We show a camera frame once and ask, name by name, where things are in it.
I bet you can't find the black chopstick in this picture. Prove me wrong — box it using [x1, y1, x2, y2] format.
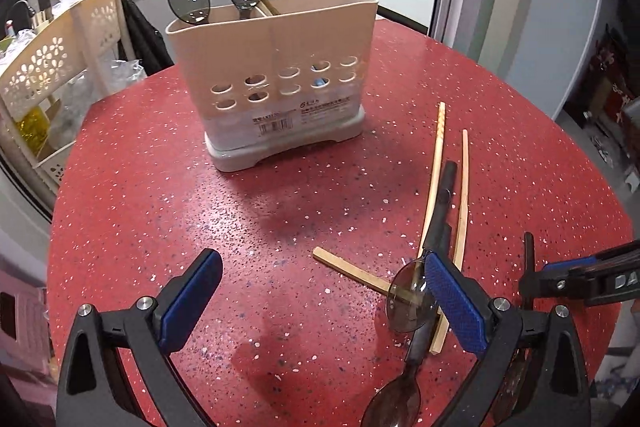
[522, 232, 535, 310]

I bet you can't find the plain wooden chopstick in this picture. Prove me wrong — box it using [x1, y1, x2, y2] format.
[430, 129, 470, 355]

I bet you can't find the chopstick with patterned tip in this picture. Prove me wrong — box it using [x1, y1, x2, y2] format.
[419, 101, 446, 253]

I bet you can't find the black kitchen faucet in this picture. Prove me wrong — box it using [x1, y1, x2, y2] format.
[4, 0, 36, 29]

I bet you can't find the pink plastic stool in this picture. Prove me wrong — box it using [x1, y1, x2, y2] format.
[0, 271, 51, 376]

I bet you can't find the beige plastic storage cart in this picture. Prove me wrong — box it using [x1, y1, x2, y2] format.
[1, 0, 134, 193]

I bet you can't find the beige utensil holder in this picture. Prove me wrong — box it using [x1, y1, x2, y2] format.
[165, 0, 378, 172]

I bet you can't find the black hanging apron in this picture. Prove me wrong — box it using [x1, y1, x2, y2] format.
[120, 0, 174, 76]

